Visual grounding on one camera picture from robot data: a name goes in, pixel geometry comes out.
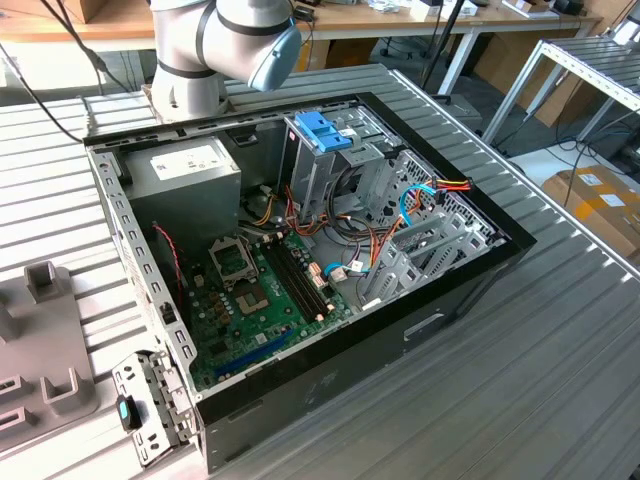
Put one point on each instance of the grey parts rack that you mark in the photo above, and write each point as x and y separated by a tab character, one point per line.
45	330

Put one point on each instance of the hinged metal slot bracket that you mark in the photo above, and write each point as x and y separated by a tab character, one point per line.
142	370

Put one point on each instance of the wooden desk white legs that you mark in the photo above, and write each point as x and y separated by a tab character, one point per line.
500	22

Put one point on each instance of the perforated metal disk bay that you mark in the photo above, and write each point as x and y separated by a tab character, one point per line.
440	250

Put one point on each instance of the brown cardboard sheet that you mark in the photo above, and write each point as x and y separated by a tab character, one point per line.
500	65

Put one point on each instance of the labelled cardboard box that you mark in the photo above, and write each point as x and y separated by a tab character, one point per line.
590	210

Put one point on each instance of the small black case clip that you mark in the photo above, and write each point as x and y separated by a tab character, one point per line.
169	313

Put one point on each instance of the brown cardboard box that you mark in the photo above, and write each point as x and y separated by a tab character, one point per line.
100	7

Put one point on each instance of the black tripod stand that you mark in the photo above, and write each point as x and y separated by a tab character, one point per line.
448	31

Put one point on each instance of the CPU socket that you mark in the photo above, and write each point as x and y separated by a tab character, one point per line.
250	302

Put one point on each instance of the blue plastic drive latch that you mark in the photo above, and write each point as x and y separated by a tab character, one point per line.
320	132

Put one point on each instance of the green motherboard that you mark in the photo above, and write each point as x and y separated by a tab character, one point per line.
235	340

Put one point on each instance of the metal optical drive cage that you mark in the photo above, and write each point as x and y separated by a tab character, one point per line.
310	175

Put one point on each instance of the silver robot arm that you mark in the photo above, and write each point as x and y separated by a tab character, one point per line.
225	35

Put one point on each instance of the black latch blue mark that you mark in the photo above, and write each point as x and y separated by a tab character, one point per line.
131	412

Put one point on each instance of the metal slat shelf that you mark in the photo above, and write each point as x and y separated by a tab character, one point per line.
595	52

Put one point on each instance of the grey power supply unit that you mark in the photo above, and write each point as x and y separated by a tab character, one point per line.
190	200

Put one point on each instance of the orange cardboard box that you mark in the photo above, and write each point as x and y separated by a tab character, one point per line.
350	52

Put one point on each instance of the black open PC case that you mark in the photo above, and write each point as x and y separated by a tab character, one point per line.
350	360

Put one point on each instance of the blue expansion slot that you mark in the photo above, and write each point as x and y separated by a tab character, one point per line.
255	352

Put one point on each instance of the black RAM slot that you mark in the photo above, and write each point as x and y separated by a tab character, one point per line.
306	276
300	278
288	282
294	280

